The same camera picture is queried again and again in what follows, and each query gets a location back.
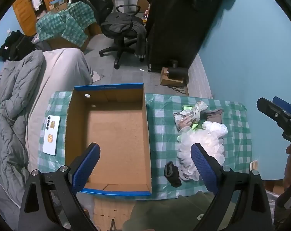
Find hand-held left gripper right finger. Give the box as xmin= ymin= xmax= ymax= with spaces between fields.
xmin=190 ymin=143 xmax=274 ymax=231

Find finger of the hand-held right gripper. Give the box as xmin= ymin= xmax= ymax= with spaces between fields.
xmin=272 ymin=96 xmax=291 ymax=116
xmin=257 ymin=98 xmax=288 ymax=126

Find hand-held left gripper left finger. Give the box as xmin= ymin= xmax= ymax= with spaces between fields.
xmin=19 ymin=142 xmax=101 ymax=231

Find white mesh bath sponge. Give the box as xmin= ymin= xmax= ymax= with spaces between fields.
xmin=177 ymin=121 xmax=229 ymax=181

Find black sock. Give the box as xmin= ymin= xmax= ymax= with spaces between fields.
xmin=164 ymin=161 xmax=182 ymax=187

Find blue-edged cardboard box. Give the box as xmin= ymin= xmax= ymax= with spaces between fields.
xmin=64 ymin=83 xmax=153 ymax=196

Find grey ribbed cloth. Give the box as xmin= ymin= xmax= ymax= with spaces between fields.
xmin=204 ymin=108 xmax=225 ymax=126

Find patterned grey cloth bundle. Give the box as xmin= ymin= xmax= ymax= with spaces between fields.
xmin=173 ymin=100 xmax=211 ymax=133

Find white smartphone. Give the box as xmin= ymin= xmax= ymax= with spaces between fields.
xmin=43 ymin=115 xmax=61 ymax=156

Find green checkered tablecloth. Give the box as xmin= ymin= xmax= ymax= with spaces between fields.
xmin=37 ymin=90 xmax=253 ymax=196

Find person's olive trousers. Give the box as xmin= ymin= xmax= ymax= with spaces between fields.
xmin=123 ymin=190 xmax=235 ymax=231

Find grey quilted duvet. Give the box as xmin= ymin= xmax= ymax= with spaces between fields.
xmin=0 ymin=50 xmax=45 ymax=198

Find small wooden box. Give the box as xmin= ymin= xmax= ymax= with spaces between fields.
xmin=160 ymin=67 xmax=185 ymax=86

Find beige bed mattress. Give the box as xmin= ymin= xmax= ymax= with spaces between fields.
xmin=0 ymin=48 xmax=94 ymax=222

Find large brown cardboard box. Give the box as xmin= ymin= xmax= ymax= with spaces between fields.
xmin=47 ymin=23 xmax=91 ymax=51

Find black hanging coat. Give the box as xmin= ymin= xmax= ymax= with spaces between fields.
xmin=145 ymin=0 xmax=235 ymax=73

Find black office chair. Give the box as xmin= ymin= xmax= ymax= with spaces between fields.
xmin=99 ymin=5 xmax=148 ymax=70

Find black clothes pile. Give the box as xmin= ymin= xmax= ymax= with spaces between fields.
xmin=0 ymin=30 xmax=37 ymax=61

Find black jacket with striped cuff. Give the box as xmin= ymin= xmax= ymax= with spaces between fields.
xmin=101 ymin=13 xmax=147 ymax=61

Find green checkered cloth cover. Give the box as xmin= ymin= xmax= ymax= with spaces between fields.
xmin=36 ymin=1 xmax=96 ymax=49

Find small open cardboard box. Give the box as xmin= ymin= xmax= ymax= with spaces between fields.
xmin=48 ymin=0 xmax=69 ymax=12

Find wooden wardrobe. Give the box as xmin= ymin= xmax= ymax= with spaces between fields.
xmin=12 ymin=0 xmax=69 ymax=36

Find black backpack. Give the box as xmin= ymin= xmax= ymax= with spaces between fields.
xmin=82 ymin=0 xmax=113 ymax=23

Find black power cable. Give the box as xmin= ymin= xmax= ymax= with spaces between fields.
xmin=167 ymin=84 xmax=187 ymax=95

